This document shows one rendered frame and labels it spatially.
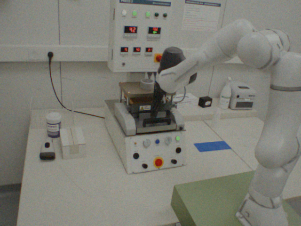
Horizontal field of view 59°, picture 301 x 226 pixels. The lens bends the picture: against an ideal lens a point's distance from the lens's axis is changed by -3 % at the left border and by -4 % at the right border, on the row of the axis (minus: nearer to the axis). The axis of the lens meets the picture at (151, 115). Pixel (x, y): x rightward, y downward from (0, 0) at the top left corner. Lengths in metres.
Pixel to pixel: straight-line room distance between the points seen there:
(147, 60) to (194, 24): 0.66
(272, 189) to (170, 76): 0.56
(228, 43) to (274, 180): 0.49
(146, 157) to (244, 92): 1.09
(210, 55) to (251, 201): 0.55
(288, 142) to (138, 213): 0.67
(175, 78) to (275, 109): 0.39
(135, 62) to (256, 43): 0.88
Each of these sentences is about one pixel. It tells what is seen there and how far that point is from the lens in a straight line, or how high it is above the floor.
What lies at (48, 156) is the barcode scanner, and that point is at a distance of 1.52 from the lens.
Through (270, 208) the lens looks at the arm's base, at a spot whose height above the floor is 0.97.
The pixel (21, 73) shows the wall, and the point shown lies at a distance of 2.01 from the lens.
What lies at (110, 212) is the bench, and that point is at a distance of 1.22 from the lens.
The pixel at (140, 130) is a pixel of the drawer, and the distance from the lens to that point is 1.39.
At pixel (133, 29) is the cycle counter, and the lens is 1.53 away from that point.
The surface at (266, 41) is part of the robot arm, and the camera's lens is 0.87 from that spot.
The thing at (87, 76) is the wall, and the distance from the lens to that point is 2.01.
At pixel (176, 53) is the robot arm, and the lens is 1.17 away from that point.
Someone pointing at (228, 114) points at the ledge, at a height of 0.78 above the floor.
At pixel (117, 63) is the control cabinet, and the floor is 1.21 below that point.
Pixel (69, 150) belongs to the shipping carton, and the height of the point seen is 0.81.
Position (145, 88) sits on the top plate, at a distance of 1.48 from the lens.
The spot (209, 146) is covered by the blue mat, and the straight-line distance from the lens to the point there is 1.75.
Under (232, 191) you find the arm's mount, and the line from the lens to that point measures 1.25.
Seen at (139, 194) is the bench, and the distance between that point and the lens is 1.31.
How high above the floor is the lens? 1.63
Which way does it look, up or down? 26 degrees down
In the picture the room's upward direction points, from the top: 6 degrees clockwise
